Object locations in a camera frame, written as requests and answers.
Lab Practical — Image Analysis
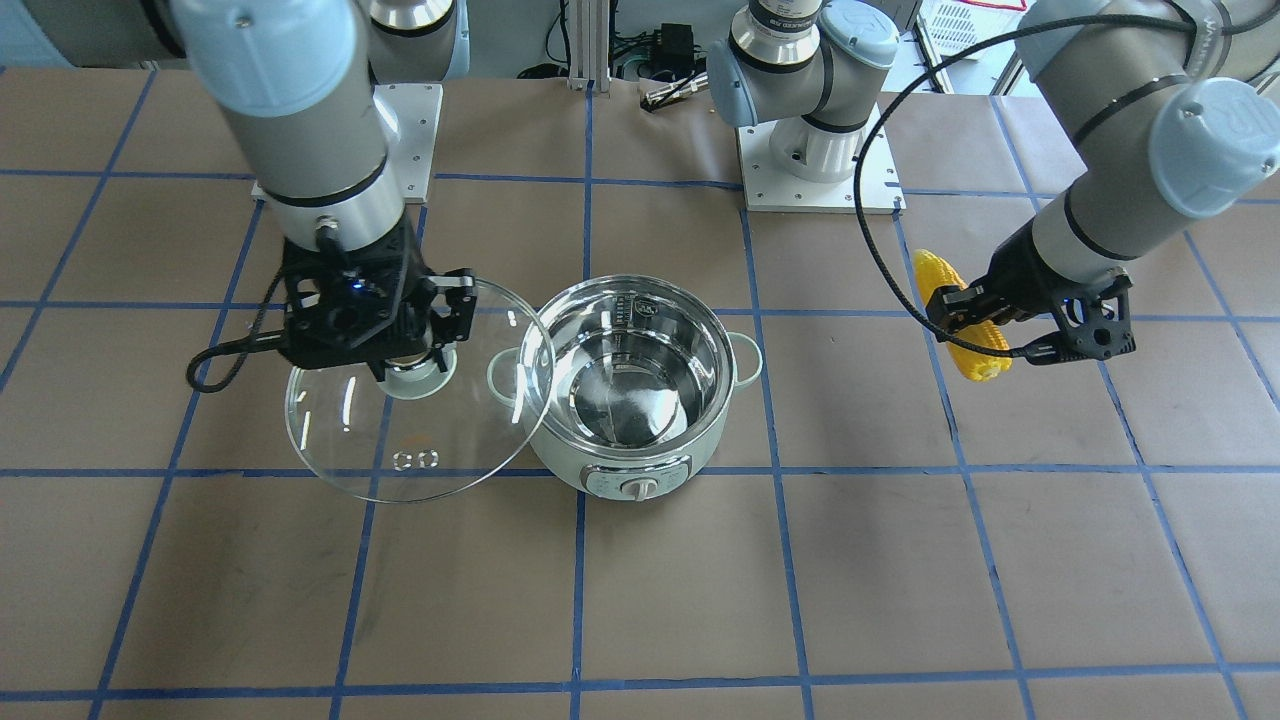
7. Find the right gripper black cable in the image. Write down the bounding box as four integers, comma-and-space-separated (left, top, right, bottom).
186, 270, 296, 393

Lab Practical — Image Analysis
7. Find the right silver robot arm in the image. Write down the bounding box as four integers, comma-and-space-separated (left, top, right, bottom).
3, 1, 477, 398

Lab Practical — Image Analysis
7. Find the black power adapter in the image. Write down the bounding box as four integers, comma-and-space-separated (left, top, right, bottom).
652, 23, 696, 68

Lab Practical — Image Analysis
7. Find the pale green electric pot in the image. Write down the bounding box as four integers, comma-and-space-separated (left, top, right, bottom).
486, 274, 763, 502

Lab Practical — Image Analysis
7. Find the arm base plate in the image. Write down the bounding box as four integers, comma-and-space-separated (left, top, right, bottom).
736, 106, 906, 214
250, 83, 444, 205

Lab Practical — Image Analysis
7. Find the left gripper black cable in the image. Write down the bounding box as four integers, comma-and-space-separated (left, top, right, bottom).
852, 14, 1201, 359

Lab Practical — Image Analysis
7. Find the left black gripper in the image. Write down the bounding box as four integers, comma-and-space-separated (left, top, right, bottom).
925, 222, 1137, 366

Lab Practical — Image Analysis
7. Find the white plastic basket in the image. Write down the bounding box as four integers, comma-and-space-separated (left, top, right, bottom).
918, 1, 1030, 56

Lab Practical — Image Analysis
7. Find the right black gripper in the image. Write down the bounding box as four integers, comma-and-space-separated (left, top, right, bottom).
279, 217, 476, 380

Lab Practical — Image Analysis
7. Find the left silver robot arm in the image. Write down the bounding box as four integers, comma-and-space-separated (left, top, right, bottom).
707, 1, 1277, 365

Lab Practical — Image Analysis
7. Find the yellow corn cob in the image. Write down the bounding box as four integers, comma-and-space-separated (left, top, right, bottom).
911, 249, 1012, 382

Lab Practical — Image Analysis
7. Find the glass pot lid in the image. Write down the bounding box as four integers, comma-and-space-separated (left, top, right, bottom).
284, 279, 554, 503

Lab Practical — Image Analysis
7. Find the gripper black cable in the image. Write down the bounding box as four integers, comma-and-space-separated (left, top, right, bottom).
186, 270, 296, 393
852, 14, 1201, 359

